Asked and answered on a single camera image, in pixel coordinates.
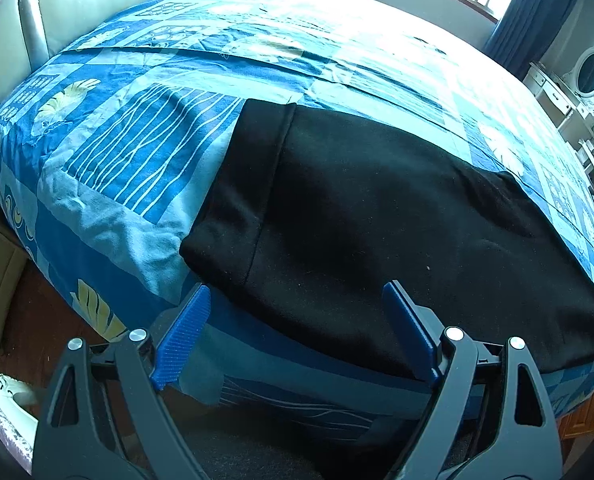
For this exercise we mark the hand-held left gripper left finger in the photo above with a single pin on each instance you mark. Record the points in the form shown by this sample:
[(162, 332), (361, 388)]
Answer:
[(182, 330)]

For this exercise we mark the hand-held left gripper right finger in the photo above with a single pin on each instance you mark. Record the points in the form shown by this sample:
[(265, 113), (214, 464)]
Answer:
[(409, 330)]

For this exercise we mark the black pants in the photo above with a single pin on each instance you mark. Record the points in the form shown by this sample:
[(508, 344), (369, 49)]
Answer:
[(352, 210)]

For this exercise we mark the white shoe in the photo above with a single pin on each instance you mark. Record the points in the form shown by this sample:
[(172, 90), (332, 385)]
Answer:
[(7, 380)]

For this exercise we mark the brown wooden cabinet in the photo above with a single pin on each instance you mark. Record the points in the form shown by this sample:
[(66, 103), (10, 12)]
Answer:
[(584, 410)]

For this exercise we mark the blue patterned bed sheet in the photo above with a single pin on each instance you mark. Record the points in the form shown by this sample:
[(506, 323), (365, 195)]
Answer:
[(127, 135)]

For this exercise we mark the white vanity dresser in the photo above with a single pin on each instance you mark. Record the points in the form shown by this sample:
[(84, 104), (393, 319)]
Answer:
[(552, 92)]

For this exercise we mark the oval mirror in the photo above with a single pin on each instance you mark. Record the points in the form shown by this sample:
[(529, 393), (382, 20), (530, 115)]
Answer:
[(591, 71)]

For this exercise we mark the blue curtain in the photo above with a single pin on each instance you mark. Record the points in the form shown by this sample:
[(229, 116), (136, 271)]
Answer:
[(532, 15)]

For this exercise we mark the cream leather headboard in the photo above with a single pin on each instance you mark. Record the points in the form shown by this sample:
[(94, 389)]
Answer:
[(102, 0)]

